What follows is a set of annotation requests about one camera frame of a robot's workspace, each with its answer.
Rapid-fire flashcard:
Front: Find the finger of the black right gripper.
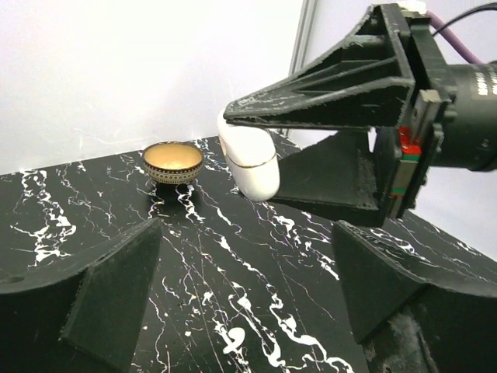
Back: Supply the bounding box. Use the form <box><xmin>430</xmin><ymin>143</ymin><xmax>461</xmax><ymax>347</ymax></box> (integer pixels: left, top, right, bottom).
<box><xmin>269</xmin><ymin>131</ymin><xmax>386</xmax><ymax>227</ymax></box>

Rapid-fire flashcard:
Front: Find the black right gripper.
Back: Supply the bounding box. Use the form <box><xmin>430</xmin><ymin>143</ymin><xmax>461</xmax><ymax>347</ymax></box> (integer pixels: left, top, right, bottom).
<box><xmin>223</xmin><ymin>3</ymin><xmax>496</xmax><ymax>218</ymax></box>

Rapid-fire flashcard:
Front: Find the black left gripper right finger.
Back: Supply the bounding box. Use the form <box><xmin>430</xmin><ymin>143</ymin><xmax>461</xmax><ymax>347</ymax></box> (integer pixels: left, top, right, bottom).
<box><xmin>332</xmin><ymin>221</ymin><xmax>496</xmax><ymax>372</ymax></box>

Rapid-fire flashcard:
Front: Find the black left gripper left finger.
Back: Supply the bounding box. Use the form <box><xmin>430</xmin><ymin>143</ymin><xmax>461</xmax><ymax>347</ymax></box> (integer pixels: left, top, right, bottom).
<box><xmin>1</xmin><ymin>218</ymin><xmax>162</xmax><ymax>372</ymax></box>

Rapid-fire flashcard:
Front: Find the white oval charging case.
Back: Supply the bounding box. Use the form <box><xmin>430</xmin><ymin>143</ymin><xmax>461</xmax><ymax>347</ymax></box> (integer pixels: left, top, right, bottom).
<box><xmin>217</xmin><ymin>113</ymin><xmax>280</xmax><ymax>202</ymax></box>

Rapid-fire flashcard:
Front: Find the white earbud centre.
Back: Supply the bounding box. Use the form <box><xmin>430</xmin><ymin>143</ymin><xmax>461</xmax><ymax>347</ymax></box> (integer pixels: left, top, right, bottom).
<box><xmin>223</xmin><ymin>327</ymin><xmax>245</xmax><ymax>354</ymax></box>

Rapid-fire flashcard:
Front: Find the black marbled mat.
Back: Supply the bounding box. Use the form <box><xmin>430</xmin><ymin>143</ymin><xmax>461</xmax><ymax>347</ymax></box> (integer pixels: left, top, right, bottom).
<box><xmin>1</xmin><ymin>138</ymin><xmax>496</xmax><ymax>372</ymax></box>

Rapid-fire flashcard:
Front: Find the gold bowl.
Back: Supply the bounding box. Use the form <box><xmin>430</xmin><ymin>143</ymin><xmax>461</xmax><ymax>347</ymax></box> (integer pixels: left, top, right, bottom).
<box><xmin>142</xmin><ymin>141</ymin><xmax>203</xmax><ymax>185</ymax></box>

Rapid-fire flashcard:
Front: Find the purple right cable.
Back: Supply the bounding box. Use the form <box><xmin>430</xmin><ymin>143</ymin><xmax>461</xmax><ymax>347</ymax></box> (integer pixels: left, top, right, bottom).
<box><xmin>425</xmin><ymin>9</ymin><xmax>485</xmax><ymax>65</ymax></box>

